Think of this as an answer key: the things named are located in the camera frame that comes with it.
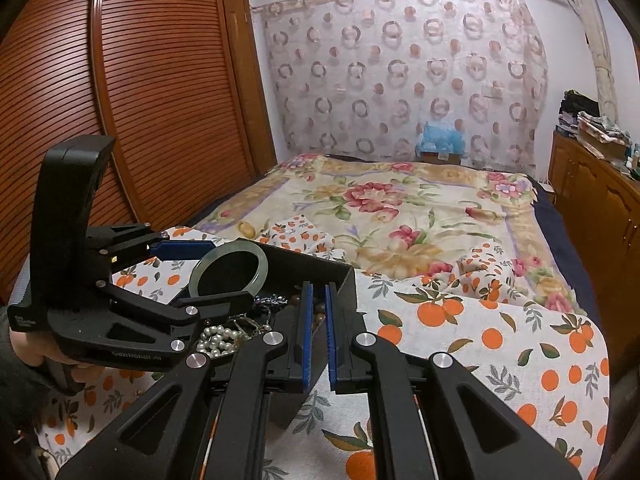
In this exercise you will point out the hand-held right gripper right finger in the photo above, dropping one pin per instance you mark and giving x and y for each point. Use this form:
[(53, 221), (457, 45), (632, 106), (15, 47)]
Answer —
[(331, 345)]

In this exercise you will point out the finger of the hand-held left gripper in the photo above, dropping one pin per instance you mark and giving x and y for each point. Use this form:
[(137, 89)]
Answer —
[(182, 250), (150, 320)]

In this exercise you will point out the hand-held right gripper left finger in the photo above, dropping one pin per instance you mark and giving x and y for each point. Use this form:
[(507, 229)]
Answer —
[(306, 340)]

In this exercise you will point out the purple flower hair clip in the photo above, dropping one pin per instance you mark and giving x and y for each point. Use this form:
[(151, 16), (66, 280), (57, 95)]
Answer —
[(270, 301)]

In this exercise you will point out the silver hairpin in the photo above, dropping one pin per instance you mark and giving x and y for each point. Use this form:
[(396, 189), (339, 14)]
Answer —
[(250, 327)]

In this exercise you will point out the black box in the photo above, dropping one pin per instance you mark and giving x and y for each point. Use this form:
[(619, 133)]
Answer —
[(347, 290)]

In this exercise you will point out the pale green jade bangle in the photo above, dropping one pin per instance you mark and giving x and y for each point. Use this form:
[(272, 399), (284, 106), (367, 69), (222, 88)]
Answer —
[(262, 270)]

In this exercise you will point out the person's left hand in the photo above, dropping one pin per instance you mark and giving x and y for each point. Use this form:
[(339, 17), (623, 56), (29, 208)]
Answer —
[(40, 347)]

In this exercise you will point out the floral blanket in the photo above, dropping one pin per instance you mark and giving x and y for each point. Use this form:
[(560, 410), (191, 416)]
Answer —
[(400, 220)]

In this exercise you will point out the orange-print tablecloth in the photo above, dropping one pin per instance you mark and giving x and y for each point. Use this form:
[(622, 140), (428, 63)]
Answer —
[(475, 360)]

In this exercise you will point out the wooden louvred wardrobe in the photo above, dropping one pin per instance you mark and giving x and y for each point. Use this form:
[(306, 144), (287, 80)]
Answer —
[(165, 85)]

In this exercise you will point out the small cardboard box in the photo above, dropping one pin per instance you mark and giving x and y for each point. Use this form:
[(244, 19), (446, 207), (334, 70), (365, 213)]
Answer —
[(440, 156)]

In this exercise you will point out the blue plastic bag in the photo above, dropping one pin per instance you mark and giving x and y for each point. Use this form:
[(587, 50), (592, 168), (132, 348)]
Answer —
[(440, 137)]

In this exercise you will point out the bed with dark blue sheet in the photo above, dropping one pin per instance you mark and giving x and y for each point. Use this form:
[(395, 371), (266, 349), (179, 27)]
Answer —
[(555, 240)]

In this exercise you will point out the wooden cabinet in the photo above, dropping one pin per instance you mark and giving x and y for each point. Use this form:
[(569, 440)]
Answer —
[(595, 210)]

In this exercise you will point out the flat brown box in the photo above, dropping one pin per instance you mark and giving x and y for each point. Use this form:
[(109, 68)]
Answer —
[(600, 149)]

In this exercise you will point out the stack of dark clothes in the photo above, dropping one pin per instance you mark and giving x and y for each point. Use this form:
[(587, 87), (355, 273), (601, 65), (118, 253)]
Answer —
[(575, 105)]

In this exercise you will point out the floral folded cloth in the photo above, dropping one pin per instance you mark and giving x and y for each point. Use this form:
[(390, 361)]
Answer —
[(600, 127)]

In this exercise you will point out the group of bottles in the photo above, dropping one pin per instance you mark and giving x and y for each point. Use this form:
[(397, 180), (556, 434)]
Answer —
[(634, 162)]

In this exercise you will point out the tied lace curtain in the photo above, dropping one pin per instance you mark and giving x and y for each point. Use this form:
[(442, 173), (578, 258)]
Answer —
[(602, 75)]

